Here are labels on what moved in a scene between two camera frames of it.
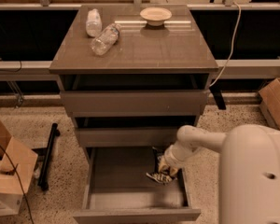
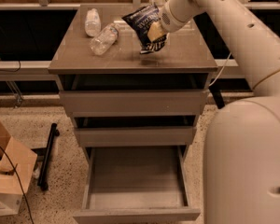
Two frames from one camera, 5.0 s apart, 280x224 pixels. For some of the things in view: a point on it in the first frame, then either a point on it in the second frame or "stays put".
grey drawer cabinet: x=133 y=75 stays put
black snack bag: x=166 y=176 to x=141 y=20
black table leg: x=218 y=97 stays put
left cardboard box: x=12 y=167 stays put
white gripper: x=172 y=160 to x=172 y=20
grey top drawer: x=134 y=95 stays put
